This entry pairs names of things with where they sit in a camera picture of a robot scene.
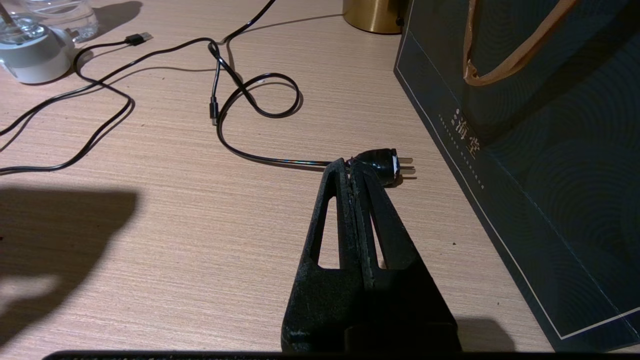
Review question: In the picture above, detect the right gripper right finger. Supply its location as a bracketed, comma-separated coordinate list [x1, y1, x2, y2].
[351, 159, 462, 352]

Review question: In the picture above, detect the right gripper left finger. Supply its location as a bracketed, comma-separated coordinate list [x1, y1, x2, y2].
[281, 158, 369, 352]

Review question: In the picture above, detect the dark gift bag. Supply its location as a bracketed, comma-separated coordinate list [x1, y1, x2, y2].
[393, 0, 640, 353]

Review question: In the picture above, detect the brass desk lamp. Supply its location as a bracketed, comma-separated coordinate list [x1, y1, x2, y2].
[342, 0, 408, 35]

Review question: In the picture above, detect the small glass bulb night light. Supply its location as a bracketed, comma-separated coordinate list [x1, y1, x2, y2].
[0, 5, 76, 85]

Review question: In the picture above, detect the water bottle with red cap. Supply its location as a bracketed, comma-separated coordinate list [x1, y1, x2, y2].
[22, 0, 99, 43]

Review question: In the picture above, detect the black lamp power cord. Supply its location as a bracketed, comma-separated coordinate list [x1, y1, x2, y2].
[216, 0, 416, 188]

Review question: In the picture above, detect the thin black cable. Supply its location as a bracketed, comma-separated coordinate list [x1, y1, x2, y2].
[0, 37, 223, 138]

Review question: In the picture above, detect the black USB cable white tip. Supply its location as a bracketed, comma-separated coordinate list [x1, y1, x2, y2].
[0, 31, 153, 176]

